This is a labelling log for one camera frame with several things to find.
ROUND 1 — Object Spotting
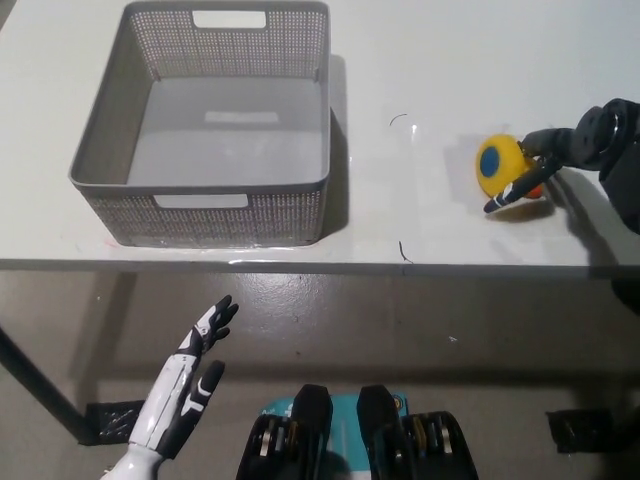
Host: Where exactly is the dark blurry object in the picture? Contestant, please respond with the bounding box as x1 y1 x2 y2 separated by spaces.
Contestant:
609 277 640 317

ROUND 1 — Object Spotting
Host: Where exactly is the black table leg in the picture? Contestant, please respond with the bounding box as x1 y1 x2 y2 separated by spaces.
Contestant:
0 324 85 446

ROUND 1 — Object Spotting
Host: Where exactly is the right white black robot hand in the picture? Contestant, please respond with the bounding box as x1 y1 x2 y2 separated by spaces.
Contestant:
482 98 621 215

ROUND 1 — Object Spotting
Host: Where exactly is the yellow rubber duck toy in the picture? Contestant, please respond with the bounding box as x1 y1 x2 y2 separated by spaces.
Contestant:
474 133 547 214

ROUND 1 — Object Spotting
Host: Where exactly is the black teal robot torso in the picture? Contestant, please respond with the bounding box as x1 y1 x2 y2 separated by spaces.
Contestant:
234 383 479 480

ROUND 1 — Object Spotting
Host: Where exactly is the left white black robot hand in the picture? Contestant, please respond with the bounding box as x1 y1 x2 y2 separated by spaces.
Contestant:
126 294 240 460

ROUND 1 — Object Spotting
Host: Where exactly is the grey perforated plastic basket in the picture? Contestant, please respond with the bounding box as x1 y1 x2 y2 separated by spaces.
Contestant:
68 0 332 247

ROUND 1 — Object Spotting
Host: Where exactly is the black floor tape patch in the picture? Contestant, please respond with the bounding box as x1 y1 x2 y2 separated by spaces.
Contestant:
82 399 147 446
546 408 640 455

